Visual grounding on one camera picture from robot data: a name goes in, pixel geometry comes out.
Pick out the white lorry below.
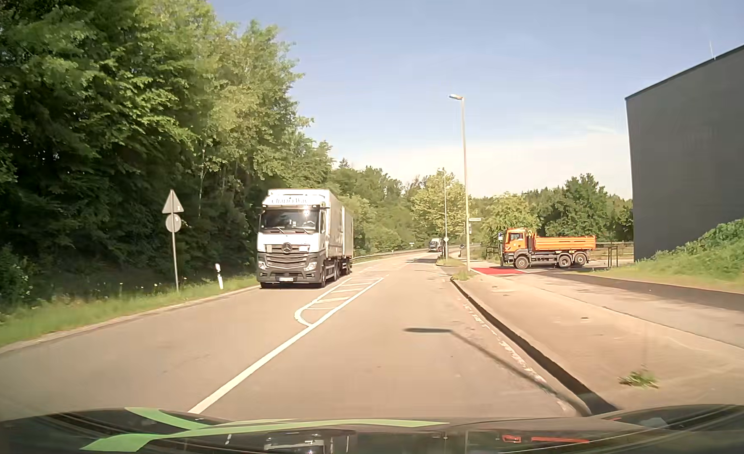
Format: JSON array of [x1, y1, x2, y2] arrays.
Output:
[[256, 188, 354, 290]]

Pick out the grey asphalt road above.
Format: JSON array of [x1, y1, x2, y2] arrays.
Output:
[[0, 250, 606, 422]]

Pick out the road markings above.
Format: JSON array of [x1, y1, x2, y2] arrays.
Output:
[[188, 261, 565, 415]]

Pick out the row of trees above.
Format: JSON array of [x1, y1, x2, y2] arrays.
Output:
[[410, 169, 634, 248]]

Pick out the orange tipper lorry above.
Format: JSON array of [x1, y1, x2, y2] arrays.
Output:
[[497, 227, 597, 271]]

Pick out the road sign seen from behind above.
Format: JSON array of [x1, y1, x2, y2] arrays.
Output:
[[161, 189, 185, 293]]

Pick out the car's own bonnet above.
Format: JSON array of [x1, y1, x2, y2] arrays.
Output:
[[0, 404, 744, 454]]

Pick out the railing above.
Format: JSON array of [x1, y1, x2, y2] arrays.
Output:
[[589, 241, 634, 269]]

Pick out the grey pavement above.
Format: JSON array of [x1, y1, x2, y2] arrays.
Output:
[[451, 268, 744, 415]]

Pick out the wood of green trees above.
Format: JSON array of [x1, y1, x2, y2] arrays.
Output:
[[0, 0, 423, 316]]

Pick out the grass verge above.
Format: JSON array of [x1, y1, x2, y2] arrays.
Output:
[[0, 272, 261, 355]]

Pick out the dark grey building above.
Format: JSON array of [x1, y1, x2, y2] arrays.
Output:
[[625, 32, 744, 261]]

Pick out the grassy bank with bushes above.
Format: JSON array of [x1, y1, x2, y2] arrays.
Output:
[[599, 206, 744, 297]]

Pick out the guard rail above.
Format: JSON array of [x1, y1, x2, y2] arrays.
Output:
[[352, 248, 428, 262]]

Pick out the tall lamp post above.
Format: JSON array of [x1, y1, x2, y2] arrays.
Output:
[[449, 94, 472, 272]]

